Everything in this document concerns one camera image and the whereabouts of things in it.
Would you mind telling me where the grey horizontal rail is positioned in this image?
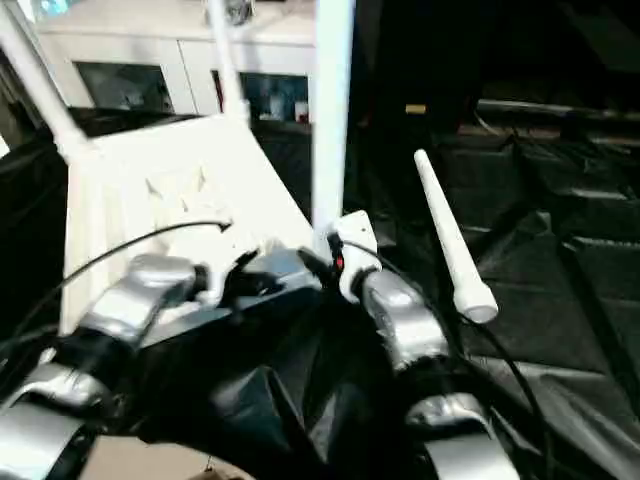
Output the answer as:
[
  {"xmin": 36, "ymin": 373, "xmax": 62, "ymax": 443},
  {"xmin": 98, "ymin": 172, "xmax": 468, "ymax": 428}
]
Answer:
[{"xmin": 476, "ymin": 99, "xmax": 640, "ymax": 120}]

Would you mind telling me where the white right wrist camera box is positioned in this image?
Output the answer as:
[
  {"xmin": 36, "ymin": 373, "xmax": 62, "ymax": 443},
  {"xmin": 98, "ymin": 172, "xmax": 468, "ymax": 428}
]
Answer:
[{"xmin": 326, "ymin": 210, "xmax": 382, "ymax": 305}]

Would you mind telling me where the black work mat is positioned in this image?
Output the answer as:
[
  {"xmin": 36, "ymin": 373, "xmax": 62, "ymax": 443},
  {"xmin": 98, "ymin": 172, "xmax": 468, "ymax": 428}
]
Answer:
[{"xmin": 0, "ymin": 105, "xmax": 640, "ymax": 480}]

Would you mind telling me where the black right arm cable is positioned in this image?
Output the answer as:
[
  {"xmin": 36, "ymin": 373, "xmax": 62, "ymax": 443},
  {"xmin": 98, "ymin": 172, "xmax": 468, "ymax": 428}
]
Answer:
[{"xmin": 335, "ymin": 238, "xmax": 553, "ymax": 480}]

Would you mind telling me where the red bottle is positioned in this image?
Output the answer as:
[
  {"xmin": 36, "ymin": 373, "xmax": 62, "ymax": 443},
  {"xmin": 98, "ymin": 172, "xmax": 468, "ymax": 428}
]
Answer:
[{"xmin": 209, "ymin": 70, "xmax": 227, "ymax": 109}]

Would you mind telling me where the white cabinet with glass doors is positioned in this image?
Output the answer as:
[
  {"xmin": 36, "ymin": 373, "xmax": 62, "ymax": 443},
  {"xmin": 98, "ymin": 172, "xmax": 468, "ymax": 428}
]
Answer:
[{"xmin": 33, "ymin": 0, "xmax": 321, "ymax": 127}]

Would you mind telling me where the white plastic table leg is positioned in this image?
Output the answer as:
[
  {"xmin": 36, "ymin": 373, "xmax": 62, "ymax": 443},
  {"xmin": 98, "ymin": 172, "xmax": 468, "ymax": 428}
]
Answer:
[
  {"xmin": 0, "ymin": 0, "xmax": 97, "ymax": 163},
  {"xmin": 412, "ymin": 149, "xmax": 500, "ymax": 326},
  {"xmin": 309, "ymin": 0, "xmax": 359, "ymax": 239},
  {"xmin": 204, "ymin": 0, "xmax": 252, "ymax": 123}
]

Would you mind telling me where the white plastic table top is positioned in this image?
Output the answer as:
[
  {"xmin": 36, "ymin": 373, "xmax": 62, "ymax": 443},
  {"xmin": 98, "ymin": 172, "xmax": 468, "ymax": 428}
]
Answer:
[{"xmin": 56, "ymin": 114, "xmax": 347, "ymax": 343}]

